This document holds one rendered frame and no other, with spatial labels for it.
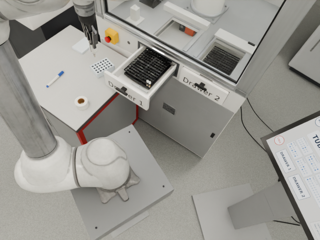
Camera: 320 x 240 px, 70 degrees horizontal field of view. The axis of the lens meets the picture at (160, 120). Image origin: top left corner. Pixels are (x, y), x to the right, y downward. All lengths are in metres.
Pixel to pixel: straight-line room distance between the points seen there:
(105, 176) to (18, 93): 0.38
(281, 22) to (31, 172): 1.01
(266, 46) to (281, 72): 1.98
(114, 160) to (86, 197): 0.30
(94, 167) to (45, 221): 1.22
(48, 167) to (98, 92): 0.68
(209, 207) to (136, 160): 1.00
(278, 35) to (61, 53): 1.24
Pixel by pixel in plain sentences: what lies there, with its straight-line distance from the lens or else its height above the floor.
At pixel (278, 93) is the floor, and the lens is 2.80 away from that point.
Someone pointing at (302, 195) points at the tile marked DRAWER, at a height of 1.00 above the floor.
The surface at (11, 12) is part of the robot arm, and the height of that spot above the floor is 1.58.
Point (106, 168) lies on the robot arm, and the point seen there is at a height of 1.11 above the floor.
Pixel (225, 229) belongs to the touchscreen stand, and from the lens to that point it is 1.96.
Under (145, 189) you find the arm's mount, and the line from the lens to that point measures 1.04.
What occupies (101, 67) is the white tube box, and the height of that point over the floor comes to 0.79.
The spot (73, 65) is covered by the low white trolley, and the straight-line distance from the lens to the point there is 1.57.
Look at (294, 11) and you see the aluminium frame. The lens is 0.98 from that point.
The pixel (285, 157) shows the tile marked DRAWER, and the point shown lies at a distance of 1.12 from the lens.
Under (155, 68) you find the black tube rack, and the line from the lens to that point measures 1.33.
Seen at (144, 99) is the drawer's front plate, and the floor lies 0.91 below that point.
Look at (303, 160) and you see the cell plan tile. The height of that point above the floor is 1.05.
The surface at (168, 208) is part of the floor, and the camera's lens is 1.91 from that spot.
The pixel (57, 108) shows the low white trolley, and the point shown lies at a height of 0.76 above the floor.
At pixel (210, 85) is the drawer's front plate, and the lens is 1.29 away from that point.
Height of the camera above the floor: 1.88
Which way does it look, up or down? 59 degrees down
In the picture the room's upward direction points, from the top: 10 degrees clockwise
